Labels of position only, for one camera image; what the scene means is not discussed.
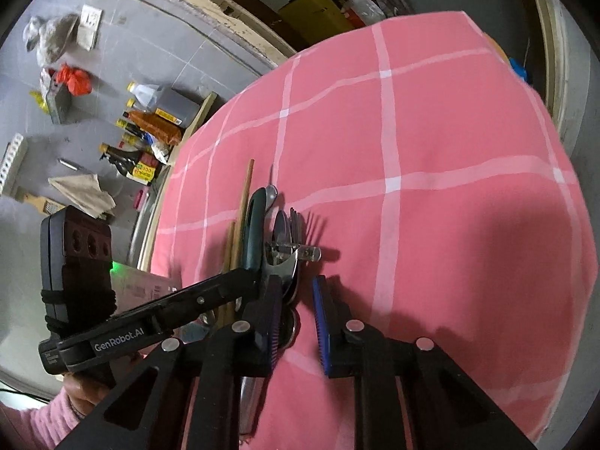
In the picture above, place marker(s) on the dark liquid jug yellow cap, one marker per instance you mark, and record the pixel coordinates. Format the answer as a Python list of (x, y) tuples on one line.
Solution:
[(171, 103)]

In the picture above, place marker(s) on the white plastic bag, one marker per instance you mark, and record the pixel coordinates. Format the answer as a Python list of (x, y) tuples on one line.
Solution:
[(33, 33)]

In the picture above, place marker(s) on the red plastic bag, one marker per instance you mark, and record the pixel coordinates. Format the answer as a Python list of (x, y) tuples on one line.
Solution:
[(72, 79)]

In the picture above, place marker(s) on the wooden counter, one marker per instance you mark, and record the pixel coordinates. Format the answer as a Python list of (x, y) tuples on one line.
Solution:
[(201, 113)]

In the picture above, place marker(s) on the yellow snack packet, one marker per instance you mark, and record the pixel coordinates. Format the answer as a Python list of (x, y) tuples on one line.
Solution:
[(40, 101)]

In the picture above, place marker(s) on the person's left forearm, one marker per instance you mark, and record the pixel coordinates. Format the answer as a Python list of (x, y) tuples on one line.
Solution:
[(33, 426)]

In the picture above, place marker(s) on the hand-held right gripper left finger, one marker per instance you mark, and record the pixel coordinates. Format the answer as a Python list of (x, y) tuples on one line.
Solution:
[(270, 333)]

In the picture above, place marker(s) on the wooden door frame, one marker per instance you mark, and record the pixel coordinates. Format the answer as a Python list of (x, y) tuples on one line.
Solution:
[(225, 14)]

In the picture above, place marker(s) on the blue plastic item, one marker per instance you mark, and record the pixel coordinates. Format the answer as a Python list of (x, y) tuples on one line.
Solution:
[(518, 69)]

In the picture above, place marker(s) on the wooden chopstick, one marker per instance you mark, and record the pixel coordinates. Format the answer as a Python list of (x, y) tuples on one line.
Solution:
[(246, 201), (229, 253)]

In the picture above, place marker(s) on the metal fork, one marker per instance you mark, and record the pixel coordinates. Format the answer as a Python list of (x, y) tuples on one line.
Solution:
[(296, 225)]

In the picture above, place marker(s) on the pink checked tablecloth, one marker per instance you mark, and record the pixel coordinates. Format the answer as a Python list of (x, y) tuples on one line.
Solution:
[(422, 150)]

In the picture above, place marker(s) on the white perforated utensil holder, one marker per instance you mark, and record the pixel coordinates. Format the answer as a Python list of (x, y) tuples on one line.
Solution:
[(140, 289)]

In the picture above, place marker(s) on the small metal spoon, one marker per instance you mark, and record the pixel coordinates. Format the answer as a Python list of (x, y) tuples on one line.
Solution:
[(270, 193)]

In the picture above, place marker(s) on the clear bag of dried goods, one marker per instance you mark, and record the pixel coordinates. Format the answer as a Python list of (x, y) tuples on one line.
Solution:
[(58, 37)]

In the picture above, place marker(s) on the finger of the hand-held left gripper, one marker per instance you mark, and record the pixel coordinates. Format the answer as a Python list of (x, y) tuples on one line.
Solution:
[(211, 293)]

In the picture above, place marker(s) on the beige hanging towel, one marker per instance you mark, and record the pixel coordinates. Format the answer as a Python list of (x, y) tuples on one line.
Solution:
[(84, 192)]

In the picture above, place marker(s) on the pink soap dish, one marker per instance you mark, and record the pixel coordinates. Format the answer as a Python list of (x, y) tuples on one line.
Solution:
[(140, 199)]

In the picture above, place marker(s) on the blue white packet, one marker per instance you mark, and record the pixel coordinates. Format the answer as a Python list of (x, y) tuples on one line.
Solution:
[(160, 151)]

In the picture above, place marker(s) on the orange sauce bottle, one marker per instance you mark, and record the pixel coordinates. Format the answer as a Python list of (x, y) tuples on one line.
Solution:
[(157, 127)]

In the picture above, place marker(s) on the white wall rack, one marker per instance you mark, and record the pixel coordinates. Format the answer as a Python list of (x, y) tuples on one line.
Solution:
[(11, 161)]

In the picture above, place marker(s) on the wooden grater paddle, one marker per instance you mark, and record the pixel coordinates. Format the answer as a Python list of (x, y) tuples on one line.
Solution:
[(40, 201)]

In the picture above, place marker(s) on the white wall switch socket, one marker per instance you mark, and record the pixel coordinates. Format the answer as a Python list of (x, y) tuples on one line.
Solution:
[(89, 26)]

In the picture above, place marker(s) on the yellow gas cylinder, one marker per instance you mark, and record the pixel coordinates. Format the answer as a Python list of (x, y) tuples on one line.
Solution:
[(314, 5)]

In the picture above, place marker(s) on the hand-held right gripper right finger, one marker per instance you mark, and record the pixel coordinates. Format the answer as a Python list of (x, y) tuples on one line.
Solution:
[(324, 333)]

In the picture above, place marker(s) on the person's left hand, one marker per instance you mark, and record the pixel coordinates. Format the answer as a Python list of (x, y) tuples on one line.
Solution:
[(82, 393)]

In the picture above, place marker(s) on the clear plastic bags pile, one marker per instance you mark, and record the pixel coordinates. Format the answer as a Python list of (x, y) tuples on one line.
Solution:
[(365, 5)]

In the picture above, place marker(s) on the grey wall rack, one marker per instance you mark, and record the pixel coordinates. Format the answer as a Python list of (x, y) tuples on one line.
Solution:
[(58, 101)]

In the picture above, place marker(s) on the dark bottle yellow label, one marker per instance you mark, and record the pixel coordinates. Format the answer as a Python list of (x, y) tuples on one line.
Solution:
[(129, 161)]

